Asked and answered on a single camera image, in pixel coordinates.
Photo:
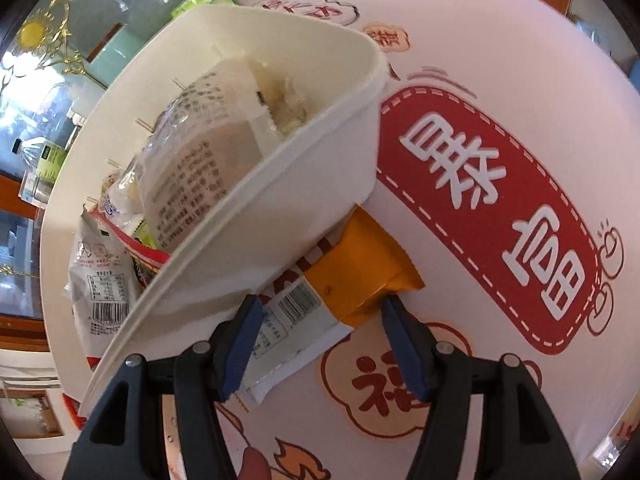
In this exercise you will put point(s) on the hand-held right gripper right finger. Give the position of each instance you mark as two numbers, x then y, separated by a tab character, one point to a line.
405	345

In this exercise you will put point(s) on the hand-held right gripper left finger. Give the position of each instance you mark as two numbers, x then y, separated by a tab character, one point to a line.
242	345

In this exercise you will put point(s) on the orange white snack packet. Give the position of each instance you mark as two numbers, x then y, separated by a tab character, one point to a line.
350	270

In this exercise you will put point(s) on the white plastic bin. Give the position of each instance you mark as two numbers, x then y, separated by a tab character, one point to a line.
280	220

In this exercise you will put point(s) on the white red-edged snack packet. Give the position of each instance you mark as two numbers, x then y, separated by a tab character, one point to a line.
95	280

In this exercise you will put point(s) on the large clear printed packet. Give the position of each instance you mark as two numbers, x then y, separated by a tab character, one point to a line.
200	160

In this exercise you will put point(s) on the puffed rice cracker packet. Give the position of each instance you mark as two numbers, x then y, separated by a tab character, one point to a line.
290	110

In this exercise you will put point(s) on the clear bottle green label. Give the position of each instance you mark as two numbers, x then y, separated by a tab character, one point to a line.
45	160

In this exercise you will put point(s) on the mint green canister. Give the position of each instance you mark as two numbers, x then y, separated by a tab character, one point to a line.
107	67

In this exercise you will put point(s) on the wooden framed glass door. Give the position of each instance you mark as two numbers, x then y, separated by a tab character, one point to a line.
30	85

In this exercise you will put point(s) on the green tissue pack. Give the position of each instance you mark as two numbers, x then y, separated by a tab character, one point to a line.
205	0

